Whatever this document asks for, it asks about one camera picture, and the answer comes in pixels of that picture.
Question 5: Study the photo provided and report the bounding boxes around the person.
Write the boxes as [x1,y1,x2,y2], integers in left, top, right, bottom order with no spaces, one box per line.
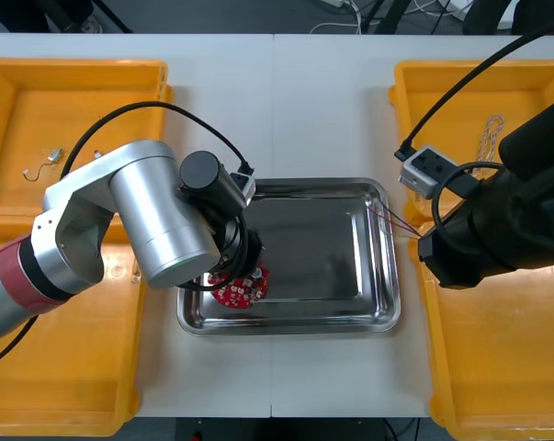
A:
[462,0,554,36]

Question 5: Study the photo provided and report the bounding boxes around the red yellow green wire harness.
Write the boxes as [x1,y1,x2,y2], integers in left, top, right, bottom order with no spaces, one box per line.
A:
[367,199,421,241]

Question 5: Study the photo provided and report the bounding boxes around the small metal solenoid with cable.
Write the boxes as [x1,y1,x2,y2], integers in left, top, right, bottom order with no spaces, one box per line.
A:
[22,147,65,181]

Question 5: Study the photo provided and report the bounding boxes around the steel tray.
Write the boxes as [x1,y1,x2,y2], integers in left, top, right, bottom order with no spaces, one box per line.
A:
[175,177,402,337]

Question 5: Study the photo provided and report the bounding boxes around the blue-white twisted wire harness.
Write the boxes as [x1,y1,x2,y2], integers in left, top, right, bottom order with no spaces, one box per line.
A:
[468,114,507,181]

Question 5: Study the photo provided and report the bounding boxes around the black stand legs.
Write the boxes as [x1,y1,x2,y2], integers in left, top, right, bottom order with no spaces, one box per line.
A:
[367,0,413,36]

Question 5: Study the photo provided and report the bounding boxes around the white floor cable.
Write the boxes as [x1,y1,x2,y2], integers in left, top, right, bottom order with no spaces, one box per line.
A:
[308,6,365,36]

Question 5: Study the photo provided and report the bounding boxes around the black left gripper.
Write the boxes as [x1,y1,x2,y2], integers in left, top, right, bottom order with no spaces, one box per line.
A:
[232,228,266,279]

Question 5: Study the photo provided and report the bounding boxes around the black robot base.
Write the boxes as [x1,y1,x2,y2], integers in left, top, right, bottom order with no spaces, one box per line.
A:
[175,416,423,441]

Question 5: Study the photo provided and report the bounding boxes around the round red circuit board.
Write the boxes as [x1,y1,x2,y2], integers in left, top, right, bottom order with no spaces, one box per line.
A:
[210,262,271,311]

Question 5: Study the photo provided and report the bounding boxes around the yellow-orange plastic bin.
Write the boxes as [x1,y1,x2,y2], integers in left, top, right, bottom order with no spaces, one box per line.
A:
[388,58,554,227]
[0,57,175,218]
[408,220,554,441]
[0,206,150,438]

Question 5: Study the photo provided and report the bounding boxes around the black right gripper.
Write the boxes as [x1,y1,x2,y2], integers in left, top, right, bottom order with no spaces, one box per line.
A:
[417,197,507,289]

